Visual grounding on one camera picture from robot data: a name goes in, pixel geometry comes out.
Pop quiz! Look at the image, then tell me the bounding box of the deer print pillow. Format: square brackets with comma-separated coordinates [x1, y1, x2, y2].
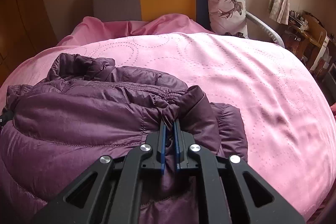
[208, 0, 248, 38]

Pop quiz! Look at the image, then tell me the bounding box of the pink bedspread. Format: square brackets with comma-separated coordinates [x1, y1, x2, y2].
[1, 14, 335, 221]

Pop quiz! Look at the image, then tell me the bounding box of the purple puffer jacket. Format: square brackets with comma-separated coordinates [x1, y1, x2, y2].
[1, 53, 248, 223]

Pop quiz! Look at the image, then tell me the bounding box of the cluttered wooden desk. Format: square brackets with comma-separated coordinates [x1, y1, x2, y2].
[281, 10, 335, 80]

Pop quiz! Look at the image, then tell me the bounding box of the grey curved chair rail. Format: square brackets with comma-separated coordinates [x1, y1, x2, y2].
[246, 11, 285, 48]

